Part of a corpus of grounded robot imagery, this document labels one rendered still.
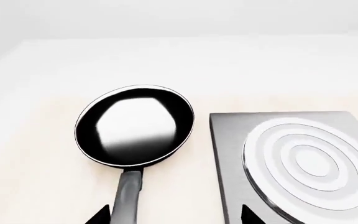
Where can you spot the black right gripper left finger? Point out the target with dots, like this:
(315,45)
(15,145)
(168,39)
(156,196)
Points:
(102,217)

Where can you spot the black frying pan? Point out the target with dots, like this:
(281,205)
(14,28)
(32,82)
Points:
(129,149)

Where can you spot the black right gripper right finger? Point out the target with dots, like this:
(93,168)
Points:
(249,215)

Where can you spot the grey square electric stove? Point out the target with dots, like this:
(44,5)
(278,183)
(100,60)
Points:
(297,163)

